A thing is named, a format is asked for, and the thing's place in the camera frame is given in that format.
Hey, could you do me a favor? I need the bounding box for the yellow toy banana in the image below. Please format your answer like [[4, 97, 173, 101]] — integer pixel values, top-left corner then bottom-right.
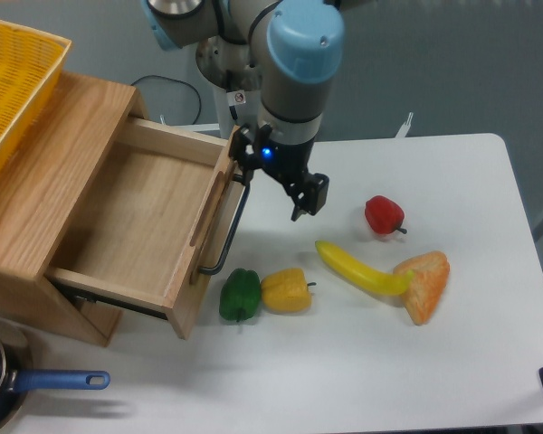
[[315, 241, 415, 296]]

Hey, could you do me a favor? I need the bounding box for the black cable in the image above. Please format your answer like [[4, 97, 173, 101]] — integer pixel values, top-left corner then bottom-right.
[[129, 74, 203, 126]]

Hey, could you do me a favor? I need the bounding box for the wooden drawer cabinet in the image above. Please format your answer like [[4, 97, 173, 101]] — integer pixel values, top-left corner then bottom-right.
[[0, 71, 147, 346]]

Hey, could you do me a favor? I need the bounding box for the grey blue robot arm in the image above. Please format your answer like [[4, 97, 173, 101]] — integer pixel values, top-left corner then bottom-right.
[[142, 1, 345, 221]]

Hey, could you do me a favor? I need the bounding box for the yellow plastic basket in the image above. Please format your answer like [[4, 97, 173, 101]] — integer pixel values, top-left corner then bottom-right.
[[0, 20, 72, 171]]

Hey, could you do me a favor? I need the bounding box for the red toy bell pepper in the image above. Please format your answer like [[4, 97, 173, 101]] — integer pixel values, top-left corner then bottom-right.
[[364, 195, 407, 235]]

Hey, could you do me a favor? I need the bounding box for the black metal drawer handle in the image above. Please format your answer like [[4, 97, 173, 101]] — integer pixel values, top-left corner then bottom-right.
[[197, 175, 251, 276]]

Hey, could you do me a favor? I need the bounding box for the blue handled frying pan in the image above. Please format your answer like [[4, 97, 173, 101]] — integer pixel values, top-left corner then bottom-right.
[[0, 320, 110, 429]]

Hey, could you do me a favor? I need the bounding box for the green toy bell pepper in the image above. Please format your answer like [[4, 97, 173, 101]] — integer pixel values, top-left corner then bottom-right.
[[219, 269, 262, 323]]

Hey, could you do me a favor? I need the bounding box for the orange toy fruit slice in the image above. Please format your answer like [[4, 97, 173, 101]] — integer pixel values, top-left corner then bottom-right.
[[393, 250, 451, 326]]

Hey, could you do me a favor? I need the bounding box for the yellow toy bell pepper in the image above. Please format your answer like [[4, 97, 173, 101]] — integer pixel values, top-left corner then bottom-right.
[[261, 268, 312, 313]]

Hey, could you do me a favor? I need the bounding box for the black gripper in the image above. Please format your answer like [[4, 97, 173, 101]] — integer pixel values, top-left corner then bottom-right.
[[232, 125, 329, 222]]

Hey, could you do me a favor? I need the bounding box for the wooden top drawer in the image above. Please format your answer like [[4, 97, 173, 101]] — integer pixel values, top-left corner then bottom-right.
[[46, 118, 242, 339]]

